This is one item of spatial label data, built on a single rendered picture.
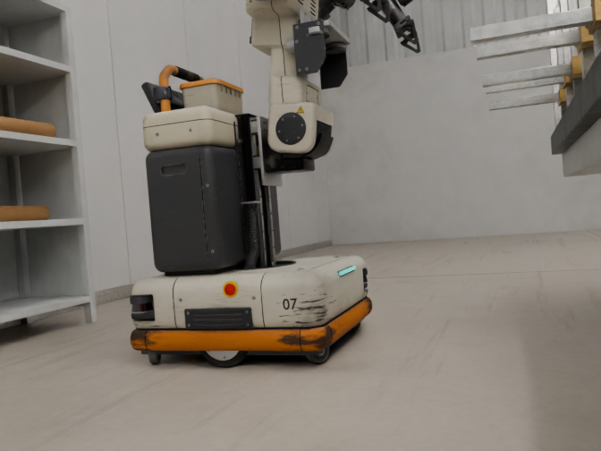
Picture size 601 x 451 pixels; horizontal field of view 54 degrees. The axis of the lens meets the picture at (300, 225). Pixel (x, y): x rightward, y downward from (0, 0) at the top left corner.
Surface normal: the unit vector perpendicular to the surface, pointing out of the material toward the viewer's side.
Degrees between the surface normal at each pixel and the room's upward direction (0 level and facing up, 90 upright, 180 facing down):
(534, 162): 90
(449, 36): 90
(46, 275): 90
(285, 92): 90
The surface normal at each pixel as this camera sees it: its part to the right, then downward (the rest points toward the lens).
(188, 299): -0.34, 0.04
